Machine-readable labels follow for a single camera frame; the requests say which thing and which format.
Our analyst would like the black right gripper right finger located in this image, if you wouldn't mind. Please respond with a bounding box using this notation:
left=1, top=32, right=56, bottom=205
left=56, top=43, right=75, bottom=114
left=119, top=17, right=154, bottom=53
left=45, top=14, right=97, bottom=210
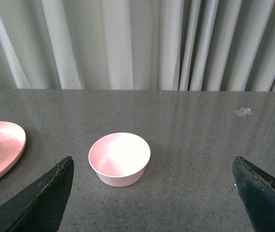
left=232, top=156, right=275, bottom=232

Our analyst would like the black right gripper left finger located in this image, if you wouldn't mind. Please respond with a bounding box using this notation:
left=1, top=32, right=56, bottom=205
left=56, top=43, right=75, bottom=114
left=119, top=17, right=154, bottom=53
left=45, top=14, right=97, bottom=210
left=0, top=156, right=74, bottom=232

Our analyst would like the pink plastic plate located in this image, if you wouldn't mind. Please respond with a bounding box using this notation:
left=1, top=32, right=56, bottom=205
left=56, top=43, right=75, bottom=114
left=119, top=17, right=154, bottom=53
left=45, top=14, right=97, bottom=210
left=0, top=121, right=26, bottom=178

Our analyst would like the pink plastic bowl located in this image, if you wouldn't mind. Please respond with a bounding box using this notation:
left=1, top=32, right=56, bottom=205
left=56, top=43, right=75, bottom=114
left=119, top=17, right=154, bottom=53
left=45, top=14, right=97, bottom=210
left=88, top=132, right=151, bottom=187

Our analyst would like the crumpled clear tape piece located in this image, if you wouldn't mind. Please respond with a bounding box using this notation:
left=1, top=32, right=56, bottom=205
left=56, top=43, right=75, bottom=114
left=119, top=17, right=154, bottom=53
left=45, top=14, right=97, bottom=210
left=234, top=107, right=253, bottom=117

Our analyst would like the white pleated curtain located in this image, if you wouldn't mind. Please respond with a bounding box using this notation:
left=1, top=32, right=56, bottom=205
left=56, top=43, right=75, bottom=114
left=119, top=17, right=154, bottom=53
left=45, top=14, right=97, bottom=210
left=0, top=0, right=275, bottom=92

